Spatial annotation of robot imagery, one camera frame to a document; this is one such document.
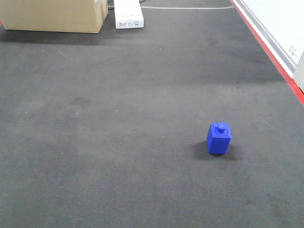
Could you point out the white long carton box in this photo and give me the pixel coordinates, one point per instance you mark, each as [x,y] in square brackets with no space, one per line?
[128,14]

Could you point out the brown cardboard box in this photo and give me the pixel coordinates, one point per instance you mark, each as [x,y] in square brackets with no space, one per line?
[76,16]

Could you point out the blue plastic bottle-shaped part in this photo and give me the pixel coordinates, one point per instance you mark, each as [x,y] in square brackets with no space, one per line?
[219,138]

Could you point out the red conveyor side rail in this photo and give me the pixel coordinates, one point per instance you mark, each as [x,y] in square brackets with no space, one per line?
[275,59]

